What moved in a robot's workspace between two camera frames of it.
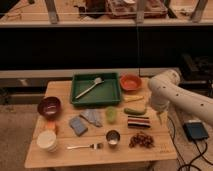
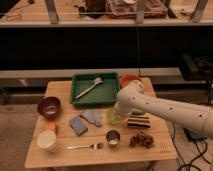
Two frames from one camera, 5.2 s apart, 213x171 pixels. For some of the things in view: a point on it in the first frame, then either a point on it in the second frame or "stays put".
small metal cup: (113, 136) stays put
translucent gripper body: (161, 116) → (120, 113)
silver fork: (98, 146) stays put
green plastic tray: (105, 92) stays put
